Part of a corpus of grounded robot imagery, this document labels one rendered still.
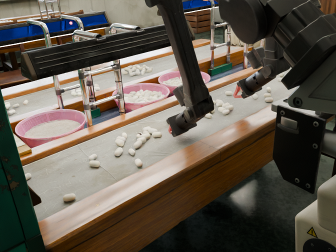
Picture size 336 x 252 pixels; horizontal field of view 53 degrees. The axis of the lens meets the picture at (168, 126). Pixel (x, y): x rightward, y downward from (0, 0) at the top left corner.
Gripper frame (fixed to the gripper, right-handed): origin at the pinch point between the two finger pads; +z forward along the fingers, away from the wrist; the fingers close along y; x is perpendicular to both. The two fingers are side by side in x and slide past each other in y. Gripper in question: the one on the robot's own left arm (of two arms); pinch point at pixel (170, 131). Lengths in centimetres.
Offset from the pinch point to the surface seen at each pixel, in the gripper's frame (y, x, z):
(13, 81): -4, -117, 179
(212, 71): -76, -29, 41
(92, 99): 5.6, -32.4, 35.0
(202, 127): -11.7, 3.8, -2.9
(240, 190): -71, 43, 65
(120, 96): 5.3, -22.3, 12.2
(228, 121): -22.4, 6.1, -5.6
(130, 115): 4.1, -13.9, 13.8
